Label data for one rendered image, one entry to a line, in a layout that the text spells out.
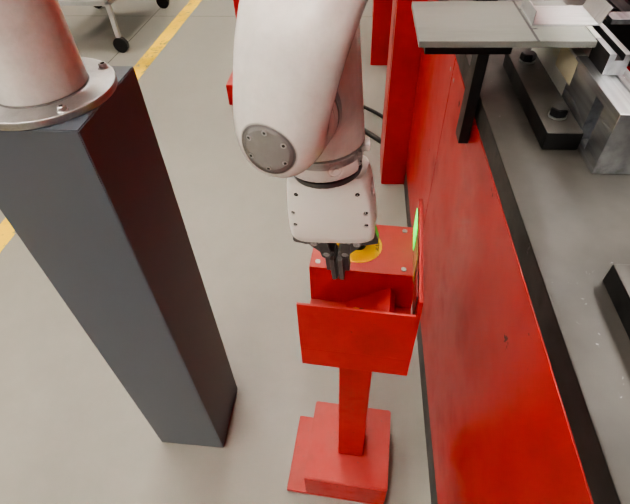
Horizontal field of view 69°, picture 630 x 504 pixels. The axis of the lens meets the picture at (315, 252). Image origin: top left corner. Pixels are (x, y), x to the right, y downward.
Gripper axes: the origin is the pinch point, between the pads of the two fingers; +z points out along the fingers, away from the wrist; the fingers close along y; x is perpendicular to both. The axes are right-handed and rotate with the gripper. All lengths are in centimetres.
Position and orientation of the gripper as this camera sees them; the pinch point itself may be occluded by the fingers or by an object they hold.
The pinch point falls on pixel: (338, 261)
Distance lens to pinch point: 60.0
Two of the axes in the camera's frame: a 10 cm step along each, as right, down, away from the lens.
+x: -1.5, 7.2, -6.8
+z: 1.2, 7.0, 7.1
